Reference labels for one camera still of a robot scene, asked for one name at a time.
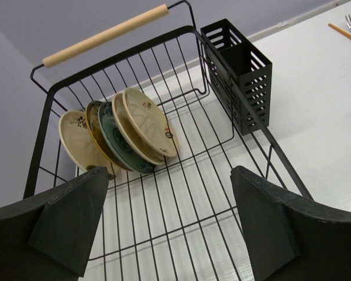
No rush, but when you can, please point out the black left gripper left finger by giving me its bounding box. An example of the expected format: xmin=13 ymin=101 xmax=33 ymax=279
xmin=0 ymin=167 xmax=109 ymax=280

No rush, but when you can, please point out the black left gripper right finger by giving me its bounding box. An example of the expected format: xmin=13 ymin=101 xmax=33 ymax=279
xmin=230 ymin=166 xmax=351 ymax=280

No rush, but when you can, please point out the teal green plate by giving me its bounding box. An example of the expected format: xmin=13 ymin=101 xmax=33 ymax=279
xmin=98 ymin=102 xmax=155 ymax=174

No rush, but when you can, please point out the plain cream plate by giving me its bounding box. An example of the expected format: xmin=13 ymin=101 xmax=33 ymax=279
xmin=112 ymin=93 xmax=165 ymax=165

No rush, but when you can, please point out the yellow brown plate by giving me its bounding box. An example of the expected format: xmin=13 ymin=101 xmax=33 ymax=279
xmin=85 ymin=101 xmax=130 ymax=171

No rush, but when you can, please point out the cream plate with red mark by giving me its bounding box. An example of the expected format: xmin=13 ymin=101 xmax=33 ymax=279
xmin=122 ymin=88 xmax=180 ymax=157

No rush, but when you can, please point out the black perforated utensil caddy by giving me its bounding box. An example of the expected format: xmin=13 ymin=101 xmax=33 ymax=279
xmin=201 ymin=19 xmax=273 ymax=136

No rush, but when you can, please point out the orange wooden chopstick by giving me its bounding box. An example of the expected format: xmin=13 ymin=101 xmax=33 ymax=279
xmin=328 ymin=23 xmax=351 ymax=40

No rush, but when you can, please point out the black wire dish rack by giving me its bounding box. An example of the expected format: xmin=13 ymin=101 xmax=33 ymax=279
xmin=22 ymin=0 xmax=314 ymax=262

